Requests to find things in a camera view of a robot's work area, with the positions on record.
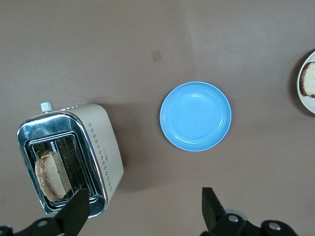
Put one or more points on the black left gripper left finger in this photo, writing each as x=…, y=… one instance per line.
x=73, y=216

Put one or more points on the small brown tape patch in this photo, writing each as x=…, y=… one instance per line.
x=156, y=55

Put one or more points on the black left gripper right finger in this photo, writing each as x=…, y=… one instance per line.
x=212, y=211

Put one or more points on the toasted bread slice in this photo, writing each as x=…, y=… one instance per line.
x=310, y=79
x=49, y=177

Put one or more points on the beige and chrome toaster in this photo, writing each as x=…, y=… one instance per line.
x=105, y=137

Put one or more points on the beige plate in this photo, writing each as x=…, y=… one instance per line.
x=308, y=104

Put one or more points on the blue plate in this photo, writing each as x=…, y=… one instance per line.
x=195, y=116

